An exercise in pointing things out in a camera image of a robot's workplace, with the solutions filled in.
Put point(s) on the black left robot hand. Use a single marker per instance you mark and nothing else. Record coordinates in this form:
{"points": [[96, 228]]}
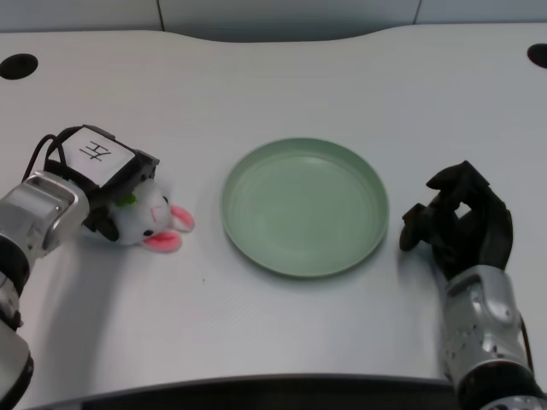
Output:
{"points": [[104, 179]]}

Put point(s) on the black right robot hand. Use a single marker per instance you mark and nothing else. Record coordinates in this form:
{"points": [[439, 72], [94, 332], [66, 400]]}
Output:
{"points": [[470, 235]]}

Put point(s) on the white rabbit plush doll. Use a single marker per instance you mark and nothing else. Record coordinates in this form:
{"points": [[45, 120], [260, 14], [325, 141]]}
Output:
{"points": [[149, 218]]}

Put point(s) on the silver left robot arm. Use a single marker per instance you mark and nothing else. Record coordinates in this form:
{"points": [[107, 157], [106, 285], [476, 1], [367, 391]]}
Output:
{"points": [[25, 239]]}

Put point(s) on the green round plate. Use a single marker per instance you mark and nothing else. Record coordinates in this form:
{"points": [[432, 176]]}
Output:
{"points": [[304, 207]]}

